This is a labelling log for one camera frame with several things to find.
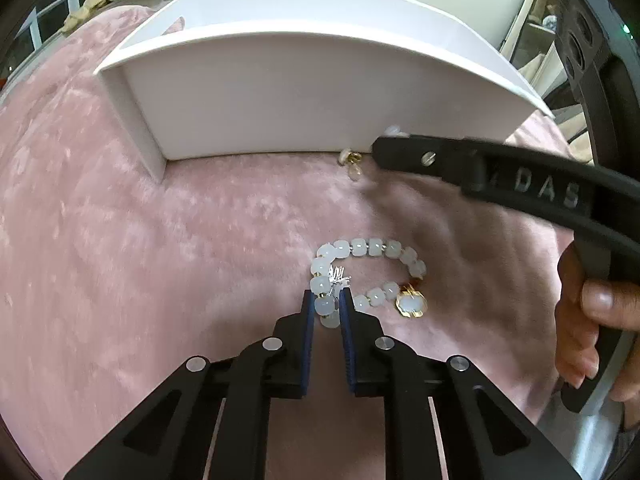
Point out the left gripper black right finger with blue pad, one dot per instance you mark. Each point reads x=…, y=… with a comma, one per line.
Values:
x=442, y=419

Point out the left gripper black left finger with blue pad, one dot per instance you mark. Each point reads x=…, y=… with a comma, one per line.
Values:
x=209, y=420

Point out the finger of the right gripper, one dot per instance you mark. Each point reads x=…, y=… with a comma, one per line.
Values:
x=449, y=160

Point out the pearl gold earring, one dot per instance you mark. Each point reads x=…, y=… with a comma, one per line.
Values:
x=351, y=161

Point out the silver spiky brooch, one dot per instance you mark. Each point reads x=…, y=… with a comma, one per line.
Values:
x=337, y=277

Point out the person's right hand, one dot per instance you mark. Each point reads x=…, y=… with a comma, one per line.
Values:
x=585, y=306

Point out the open closet with clothes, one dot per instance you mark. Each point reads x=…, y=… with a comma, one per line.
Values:
x=532, y=46

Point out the grey trousers of person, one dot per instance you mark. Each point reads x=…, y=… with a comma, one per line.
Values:
x=600, y=446

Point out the white open storage box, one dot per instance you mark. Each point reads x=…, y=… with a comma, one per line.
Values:
x=205, y=78

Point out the pink plush bedspread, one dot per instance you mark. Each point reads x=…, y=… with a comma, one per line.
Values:
x=110, y=280

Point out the window with white frames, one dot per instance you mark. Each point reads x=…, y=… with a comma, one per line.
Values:
x=42, y=23

